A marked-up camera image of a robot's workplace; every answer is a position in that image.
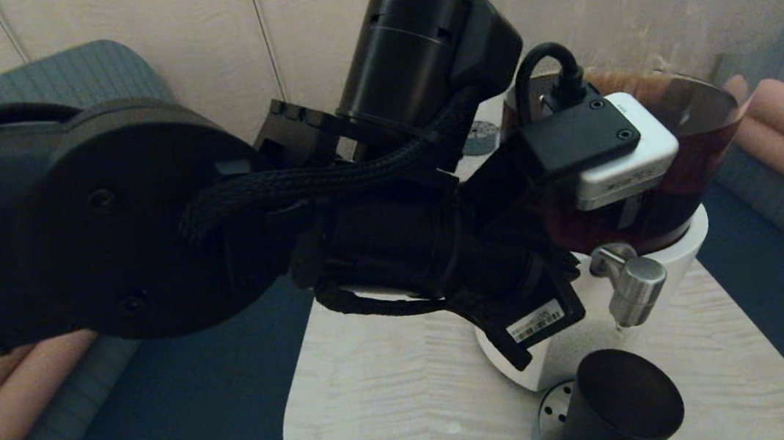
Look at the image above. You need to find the large metal dispenser tap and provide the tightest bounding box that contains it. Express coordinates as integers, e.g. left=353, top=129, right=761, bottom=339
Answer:
left=587, top=239, right=673, bottom=332

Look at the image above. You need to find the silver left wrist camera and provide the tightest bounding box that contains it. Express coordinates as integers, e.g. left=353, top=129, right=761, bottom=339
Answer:
left=518, top=87, right=686, bottom=218

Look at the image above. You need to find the black left camera cable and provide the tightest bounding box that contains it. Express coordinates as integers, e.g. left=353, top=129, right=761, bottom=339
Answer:
left=510, top=38, right=591, bottom=121

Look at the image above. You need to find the large round perforated drip tray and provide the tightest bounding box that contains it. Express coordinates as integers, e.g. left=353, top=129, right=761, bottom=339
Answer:
left=527, top=367, right=663, bottom=440

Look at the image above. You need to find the black cup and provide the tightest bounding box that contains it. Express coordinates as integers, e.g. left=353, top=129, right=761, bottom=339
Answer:
left=552, top=341, right=689, bottom=440

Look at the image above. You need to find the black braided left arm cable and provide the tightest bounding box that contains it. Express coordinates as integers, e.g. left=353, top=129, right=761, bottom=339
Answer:
left=166, top=84, right=509, bottom=341

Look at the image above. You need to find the large tea dispenser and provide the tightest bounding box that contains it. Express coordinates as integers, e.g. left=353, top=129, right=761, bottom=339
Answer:
left=437, top=0, right=784, bottom=399

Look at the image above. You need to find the small round drip tray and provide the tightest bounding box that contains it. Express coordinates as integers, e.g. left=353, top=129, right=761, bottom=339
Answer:
left=458, top=120, right=503, bottom=160

